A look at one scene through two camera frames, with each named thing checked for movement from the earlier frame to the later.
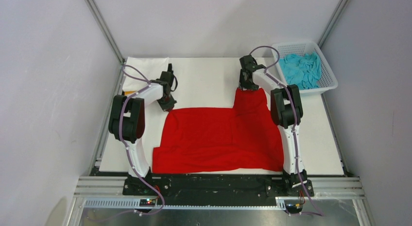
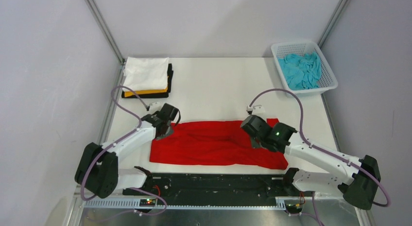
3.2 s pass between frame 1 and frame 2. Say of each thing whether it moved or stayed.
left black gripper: moved
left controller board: stayed
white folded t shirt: stayed
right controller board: stayed
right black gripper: moved
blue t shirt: stayed
